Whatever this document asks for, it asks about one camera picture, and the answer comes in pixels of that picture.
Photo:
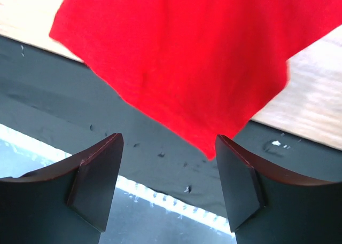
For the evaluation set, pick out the white slotted cable duct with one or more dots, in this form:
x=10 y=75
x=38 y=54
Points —
x=138 y=191

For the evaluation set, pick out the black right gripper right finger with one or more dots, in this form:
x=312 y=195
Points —
x=267 y=203

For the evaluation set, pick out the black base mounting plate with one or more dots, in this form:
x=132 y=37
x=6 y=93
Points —
x=64 y=104

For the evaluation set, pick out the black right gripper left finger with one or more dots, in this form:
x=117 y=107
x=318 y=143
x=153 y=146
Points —
x=66 y=202

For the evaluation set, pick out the red t shirt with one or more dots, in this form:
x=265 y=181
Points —
x=201 y=68

